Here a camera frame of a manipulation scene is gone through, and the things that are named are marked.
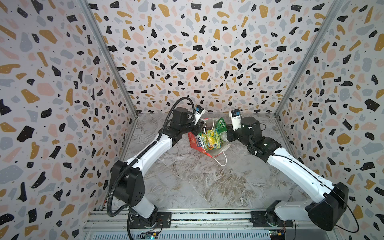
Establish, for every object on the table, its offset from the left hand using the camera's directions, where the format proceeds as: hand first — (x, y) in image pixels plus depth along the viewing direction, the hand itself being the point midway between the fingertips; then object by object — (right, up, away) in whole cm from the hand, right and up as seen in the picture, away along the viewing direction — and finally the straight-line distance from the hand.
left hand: (203, 119), depth 80 cm
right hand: (+11, -2, -6) cm, 12 cm away
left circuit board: (-25, -55, -10) cm, 61 cm away
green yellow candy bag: (+4, -11, +6) cm, 13 cm away
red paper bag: (+2, -4, -6) cm, 7 cm away
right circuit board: (+35, -56, -8) cm, 67 cm away
